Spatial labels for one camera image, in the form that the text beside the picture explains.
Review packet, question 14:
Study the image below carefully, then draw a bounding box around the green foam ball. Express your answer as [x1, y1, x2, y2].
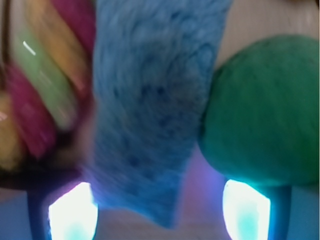
[199, 34, 320, 186]

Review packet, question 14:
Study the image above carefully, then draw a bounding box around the multicolour twisted rope toy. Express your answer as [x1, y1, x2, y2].
[0, 0, 96, 172]

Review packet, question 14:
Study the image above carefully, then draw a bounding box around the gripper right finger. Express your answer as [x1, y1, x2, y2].
[222, 179, 292, 240]

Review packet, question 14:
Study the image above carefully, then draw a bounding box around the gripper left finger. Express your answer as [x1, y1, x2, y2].
[28, 181, 98, 240]

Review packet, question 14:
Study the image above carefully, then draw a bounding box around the blue sponge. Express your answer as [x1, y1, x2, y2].
[83, 0, 232, 229]

